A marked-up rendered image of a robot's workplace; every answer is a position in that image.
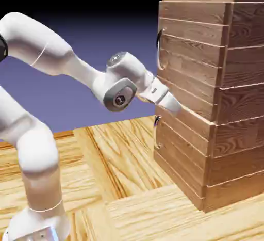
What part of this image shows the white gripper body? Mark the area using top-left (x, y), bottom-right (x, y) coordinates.
top-left (158, 91), bottom-right (183, 117)

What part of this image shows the small wooden cabinet door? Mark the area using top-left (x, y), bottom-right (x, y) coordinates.
top-left (153, 105), bottom-right (216, 212)

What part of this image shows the large wooden cabinet door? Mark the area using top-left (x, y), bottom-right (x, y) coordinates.
top-left (156, 0), bottom-right (232, 124)

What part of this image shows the brown wooden cabinet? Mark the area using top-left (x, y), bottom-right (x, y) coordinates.
top-left (153, 0), bottom-right (264, 213)

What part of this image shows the short curved metal handle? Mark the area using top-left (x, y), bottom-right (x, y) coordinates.
top-left (153, 115), bottom-right (162, 150)

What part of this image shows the long curved metal handle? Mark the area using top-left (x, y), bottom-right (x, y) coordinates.
top-left (156, 28), bottom-right (167, 71)

